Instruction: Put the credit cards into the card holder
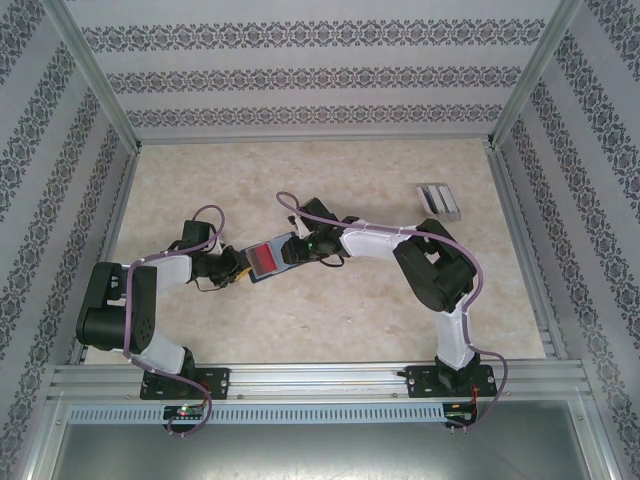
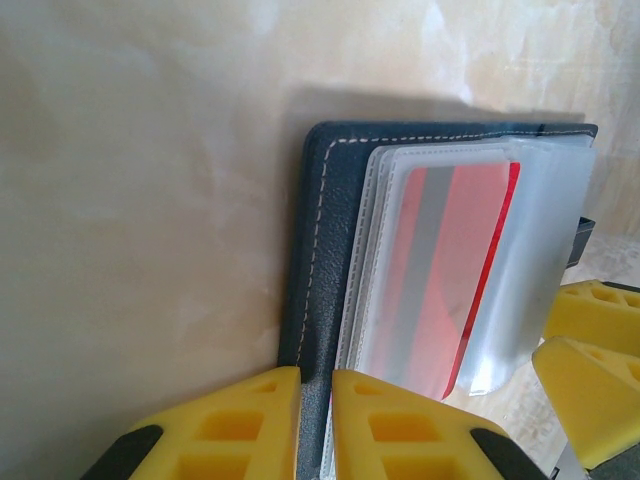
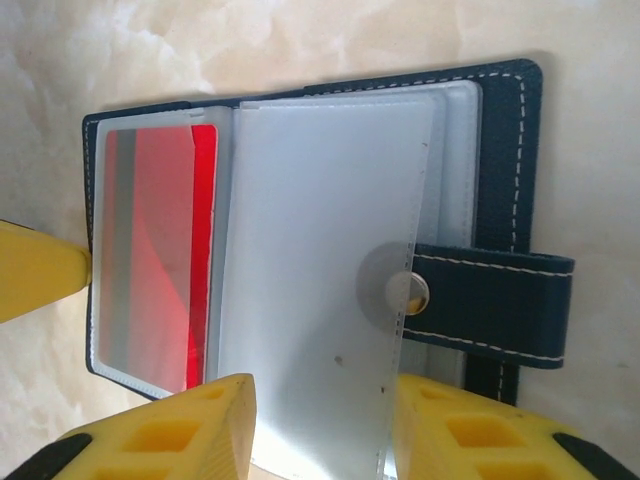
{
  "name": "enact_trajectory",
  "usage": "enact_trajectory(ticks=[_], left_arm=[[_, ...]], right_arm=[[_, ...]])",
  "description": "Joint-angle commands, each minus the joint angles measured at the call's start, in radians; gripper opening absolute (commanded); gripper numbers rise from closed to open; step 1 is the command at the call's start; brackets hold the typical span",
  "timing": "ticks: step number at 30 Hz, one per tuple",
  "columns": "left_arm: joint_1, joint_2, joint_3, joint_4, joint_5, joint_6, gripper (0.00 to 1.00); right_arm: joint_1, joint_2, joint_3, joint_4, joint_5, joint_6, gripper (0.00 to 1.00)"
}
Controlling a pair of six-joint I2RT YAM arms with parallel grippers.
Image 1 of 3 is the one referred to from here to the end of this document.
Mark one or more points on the red credit card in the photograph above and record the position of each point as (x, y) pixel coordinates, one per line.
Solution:
(262, 257)

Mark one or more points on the dark blue card holder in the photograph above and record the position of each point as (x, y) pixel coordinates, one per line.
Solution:
(280, 245)

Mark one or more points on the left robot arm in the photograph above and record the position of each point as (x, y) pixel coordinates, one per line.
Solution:
(115, 310)

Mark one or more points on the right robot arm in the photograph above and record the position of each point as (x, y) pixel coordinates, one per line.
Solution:
(440, 270)

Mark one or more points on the blue credit card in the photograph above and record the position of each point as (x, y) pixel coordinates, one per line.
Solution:
(429, 198)

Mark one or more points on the small circuit board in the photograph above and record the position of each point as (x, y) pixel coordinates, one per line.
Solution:
(182, 412)
(460, 412)

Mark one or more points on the grey sheet metal panel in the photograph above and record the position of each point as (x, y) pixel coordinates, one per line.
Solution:
(320, 452)

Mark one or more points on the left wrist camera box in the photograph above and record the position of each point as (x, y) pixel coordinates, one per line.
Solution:
(220, 245)

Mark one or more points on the aluminium side rail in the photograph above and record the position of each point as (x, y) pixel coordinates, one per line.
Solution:
(530, 260)
(102, 260)

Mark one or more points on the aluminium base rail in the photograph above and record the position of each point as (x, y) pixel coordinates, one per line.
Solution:
(320, 380)

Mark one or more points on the aluminium frame post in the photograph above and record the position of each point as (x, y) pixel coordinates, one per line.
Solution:
(535, 75)
(90, 75)

